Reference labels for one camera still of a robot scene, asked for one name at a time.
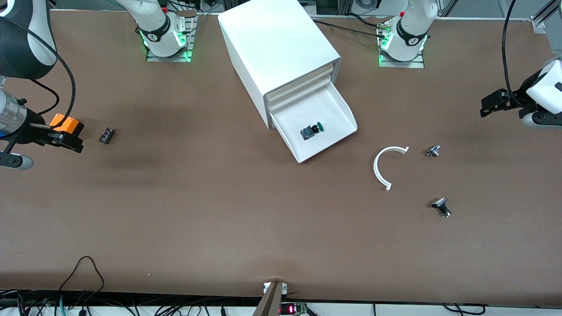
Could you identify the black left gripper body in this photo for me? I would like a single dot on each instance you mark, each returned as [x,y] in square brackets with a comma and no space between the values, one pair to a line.
[518,98]

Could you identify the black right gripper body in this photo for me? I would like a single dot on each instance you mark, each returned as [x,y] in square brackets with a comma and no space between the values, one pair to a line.
[29,129]

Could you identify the green push button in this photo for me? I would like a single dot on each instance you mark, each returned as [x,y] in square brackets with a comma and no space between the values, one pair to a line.
[308,132]

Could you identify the orange box with black base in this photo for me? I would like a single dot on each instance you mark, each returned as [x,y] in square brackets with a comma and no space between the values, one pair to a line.
[66,123]

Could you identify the small black contact block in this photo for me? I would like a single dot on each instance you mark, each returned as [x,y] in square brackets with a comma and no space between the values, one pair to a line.
[106,135]

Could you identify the upper metal bolt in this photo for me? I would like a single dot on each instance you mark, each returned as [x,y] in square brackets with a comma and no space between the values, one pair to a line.
[433,151]

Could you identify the white curved plastic arc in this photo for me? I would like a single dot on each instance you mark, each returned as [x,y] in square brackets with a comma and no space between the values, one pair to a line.
[376,169]

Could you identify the device with red light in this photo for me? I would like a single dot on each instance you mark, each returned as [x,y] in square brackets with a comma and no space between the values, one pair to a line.
[290,309]

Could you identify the aluminium frame rail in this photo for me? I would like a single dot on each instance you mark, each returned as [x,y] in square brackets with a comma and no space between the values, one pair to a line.
[538,24]

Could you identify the aluminium arm base plate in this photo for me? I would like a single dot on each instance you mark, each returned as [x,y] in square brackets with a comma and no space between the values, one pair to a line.
[191,44]
[408,64]

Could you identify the black headed silver switch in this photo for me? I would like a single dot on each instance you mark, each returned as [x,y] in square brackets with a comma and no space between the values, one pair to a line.
[440,203]

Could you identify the grey camera stand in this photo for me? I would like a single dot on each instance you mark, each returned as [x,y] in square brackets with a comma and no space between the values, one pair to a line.
[270,303]

